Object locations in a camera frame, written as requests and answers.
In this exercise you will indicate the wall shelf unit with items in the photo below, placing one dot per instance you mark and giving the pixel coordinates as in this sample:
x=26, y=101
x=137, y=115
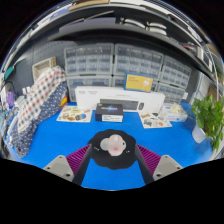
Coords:
x=110, y=31

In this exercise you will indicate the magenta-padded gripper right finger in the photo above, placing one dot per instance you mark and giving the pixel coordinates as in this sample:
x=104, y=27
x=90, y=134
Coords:
x=150, y=160

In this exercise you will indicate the pink computer mouse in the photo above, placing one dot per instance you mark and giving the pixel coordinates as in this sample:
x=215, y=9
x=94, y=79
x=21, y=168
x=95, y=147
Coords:
x=113, y=144

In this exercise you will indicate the red blue checked cloth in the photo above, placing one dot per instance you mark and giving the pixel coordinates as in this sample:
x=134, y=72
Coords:
x=40, y=96

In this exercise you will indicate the colourful sticker sheet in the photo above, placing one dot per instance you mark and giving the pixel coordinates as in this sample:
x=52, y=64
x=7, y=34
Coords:
x=74, y=114
x=155, y=120

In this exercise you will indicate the purple plastic bag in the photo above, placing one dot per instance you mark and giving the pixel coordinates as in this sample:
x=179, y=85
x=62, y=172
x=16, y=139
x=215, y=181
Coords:
x=10, y=99

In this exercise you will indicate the navy polka dot cloth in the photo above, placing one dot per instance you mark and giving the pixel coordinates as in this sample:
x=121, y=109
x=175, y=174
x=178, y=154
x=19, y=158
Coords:
x=30, y=136

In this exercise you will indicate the woven wicker basket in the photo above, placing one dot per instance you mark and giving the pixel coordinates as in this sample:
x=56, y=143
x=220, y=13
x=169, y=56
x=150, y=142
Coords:
x=44, y=68

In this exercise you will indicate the green potted plant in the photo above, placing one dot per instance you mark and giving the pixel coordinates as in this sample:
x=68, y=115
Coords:
x=208, y=116

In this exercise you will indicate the black round mouse pad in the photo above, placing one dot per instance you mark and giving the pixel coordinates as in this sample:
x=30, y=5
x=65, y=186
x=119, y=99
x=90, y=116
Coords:
x=113, y=163

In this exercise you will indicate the grey pegboard panel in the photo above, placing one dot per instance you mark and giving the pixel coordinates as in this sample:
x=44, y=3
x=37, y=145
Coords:
x=40, y=50

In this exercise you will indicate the long white keyboard box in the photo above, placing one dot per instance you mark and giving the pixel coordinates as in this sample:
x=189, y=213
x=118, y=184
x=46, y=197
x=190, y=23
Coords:
x=90, y=96

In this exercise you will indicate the yellow blue-edged box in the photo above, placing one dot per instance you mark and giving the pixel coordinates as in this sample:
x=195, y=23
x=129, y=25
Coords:
x=139, y=82

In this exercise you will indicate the small black box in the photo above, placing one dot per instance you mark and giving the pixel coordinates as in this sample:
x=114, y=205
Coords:
x=109, y=111

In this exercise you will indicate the yellow red toy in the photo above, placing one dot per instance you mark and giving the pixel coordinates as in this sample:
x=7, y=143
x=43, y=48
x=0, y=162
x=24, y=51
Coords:
x=63, y=101

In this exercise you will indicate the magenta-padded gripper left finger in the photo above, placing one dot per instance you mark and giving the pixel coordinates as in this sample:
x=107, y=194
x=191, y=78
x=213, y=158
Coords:
x=77, y=160

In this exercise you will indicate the clear plastic container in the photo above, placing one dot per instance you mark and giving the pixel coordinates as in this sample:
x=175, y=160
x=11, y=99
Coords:
x=175, y=113

